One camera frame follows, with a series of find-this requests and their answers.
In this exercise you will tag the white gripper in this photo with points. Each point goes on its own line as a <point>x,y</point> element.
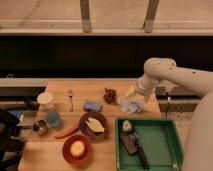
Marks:
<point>145,86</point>

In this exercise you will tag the black whiteboard eraser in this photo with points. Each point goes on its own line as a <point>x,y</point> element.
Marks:
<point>128,144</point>

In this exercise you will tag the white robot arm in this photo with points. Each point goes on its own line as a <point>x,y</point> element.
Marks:
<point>198,154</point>

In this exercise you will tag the green plastic tray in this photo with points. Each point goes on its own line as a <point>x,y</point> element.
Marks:
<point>160,141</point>

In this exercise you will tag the crumpled light blue cloth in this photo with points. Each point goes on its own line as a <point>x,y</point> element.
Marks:
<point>131,105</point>

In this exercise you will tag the dark red grape bunch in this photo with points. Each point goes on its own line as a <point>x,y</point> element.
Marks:
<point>110,96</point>

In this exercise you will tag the small white round object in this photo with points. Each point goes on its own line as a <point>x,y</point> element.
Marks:
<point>127,126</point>

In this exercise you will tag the black marker pen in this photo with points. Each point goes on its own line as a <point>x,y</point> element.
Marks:
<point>141,153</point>

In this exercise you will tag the blue sponge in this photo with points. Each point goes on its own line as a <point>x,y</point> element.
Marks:
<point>91,106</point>

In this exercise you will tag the yellow banana peel toy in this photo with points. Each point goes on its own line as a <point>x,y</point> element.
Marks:
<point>94,125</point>

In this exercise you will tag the dark purple plate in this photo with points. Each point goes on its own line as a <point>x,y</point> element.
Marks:
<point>85,130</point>

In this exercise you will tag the silver fork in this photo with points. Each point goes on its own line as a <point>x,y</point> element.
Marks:
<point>70,93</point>

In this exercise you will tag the red chili pepper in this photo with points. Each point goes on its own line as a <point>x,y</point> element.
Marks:
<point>68,132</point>

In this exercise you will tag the yellow round fruit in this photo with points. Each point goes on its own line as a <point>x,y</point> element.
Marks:
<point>77,148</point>

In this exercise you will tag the blue plastic cup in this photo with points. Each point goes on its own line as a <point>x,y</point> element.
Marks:
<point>53,119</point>

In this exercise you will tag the red bowl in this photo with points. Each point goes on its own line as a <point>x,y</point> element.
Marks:
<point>69,157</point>

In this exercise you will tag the white paper cup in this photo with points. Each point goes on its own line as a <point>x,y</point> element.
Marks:
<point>45,99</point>

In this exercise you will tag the small metal tin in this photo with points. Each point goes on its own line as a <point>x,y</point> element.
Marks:
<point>40,127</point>

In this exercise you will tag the black object at left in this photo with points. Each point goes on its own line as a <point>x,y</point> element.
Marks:
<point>8,125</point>

